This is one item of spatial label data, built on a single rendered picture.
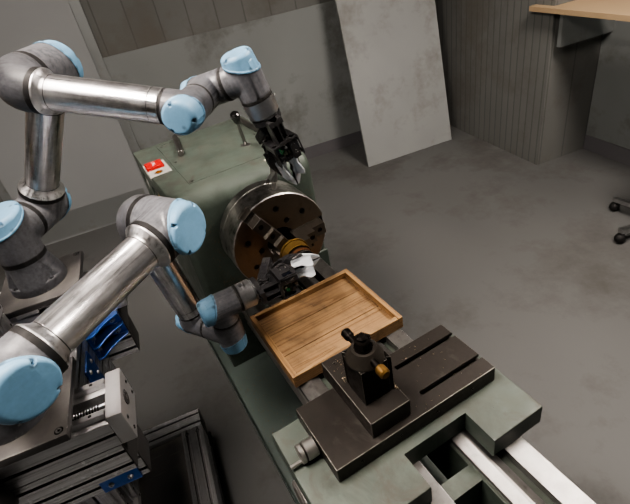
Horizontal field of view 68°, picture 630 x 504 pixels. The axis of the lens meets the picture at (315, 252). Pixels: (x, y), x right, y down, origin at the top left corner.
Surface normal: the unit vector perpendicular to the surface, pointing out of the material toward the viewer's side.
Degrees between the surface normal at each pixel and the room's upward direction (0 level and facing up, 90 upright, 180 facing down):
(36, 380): 91
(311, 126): 90
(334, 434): 0
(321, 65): 90
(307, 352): 0
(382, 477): 0
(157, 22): 90
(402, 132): 79
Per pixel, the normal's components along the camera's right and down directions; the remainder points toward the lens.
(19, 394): 0.79, 0.25
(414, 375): -0.17, -0.80
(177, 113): -0.14, 0.59
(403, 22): 0.32, 0.32
